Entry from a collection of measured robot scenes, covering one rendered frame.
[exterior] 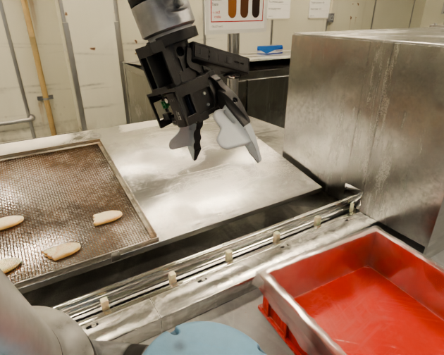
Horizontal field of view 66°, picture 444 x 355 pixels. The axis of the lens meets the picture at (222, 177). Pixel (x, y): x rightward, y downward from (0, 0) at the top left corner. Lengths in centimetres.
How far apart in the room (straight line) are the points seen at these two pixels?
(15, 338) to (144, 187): 80
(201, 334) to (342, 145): 79
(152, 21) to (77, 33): 353
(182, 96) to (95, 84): 364
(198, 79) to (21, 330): 36
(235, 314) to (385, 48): 67
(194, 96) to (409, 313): 60
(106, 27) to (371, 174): 346
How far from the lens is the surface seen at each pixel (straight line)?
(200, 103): 48
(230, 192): 97
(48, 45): 427
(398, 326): 78
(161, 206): 91
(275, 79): 288
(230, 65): 53
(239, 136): 48
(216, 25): 150
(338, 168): 104
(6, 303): 19
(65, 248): 82
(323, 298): 79
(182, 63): 49
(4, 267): 82
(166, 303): 70
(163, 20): 47
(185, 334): 30
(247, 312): 74
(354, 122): 97
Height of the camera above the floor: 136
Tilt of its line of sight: 26 degrees down
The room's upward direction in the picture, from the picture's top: straight up
